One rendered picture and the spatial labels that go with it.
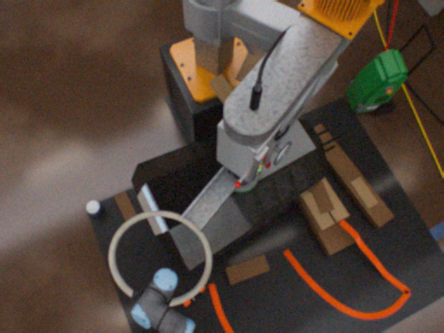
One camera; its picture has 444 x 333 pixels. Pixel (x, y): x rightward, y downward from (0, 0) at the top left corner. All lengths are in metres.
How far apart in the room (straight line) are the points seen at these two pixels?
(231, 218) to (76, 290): 1.39
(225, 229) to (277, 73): 1.12
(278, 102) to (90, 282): 2.13
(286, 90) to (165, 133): 1.91
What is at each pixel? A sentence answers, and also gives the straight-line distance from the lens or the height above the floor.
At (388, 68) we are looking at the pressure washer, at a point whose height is 0.55.
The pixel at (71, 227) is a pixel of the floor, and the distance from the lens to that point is 3.33.
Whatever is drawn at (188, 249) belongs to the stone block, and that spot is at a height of 0.67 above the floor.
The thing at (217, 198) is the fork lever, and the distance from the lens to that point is 2.09.
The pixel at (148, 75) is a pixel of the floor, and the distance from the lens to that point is 3.72.
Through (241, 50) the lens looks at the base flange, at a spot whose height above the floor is 0.78.
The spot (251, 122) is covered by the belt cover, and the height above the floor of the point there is 1.67.
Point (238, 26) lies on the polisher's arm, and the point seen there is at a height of 1.36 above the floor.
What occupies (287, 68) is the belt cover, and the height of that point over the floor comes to 1.67.
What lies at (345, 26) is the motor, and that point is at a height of 1.70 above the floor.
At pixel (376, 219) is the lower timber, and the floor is 0.09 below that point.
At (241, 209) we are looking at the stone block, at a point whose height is 0.72.
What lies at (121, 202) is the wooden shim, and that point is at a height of 0.03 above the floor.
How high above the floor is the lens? 3.07
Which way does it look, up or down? 69 degrees down
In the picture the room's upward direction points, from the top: 2 degrees clockwise
